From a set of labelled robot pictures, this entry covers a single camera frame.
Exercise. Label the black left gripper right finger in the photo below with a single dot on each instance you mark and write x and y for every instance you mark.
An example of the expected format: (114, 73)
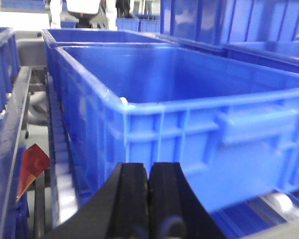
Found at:
(174, 210)

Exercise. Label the blue shelf box front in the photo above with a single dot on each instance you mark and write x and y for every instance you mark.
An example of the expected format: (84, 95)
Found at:
(233, 126)

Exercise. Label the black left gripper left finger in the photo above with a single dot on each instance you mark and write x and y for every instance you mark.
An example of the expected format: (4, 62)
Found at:
(119, 210)

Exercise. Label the blue shelf box left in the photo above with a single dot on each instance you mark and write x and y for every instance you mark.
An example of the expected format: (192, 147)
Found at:
(9, 63)

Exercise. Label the red label tag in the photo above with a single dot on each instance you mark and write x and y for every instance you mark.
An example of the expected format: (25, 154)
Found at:
(34, 162)

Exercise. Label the chrome valve with white cap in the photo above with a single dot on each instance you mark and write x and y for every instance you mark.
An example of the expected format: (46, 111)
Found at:
(126, 104)

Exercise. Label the blue shelf box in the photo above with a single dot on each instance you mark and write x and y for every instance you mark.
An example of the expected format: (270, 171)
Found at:
(54, 38)
(9, 63)
(233, 126)

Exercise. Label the blue stacked box upper right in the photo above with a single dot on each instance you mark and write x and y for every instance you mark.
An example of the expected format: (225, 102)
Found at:
(210, 24)

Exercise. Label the blue shelf box behind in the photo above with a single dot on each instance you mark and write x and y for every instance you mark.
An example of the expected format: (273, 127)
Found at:
(54, 38)

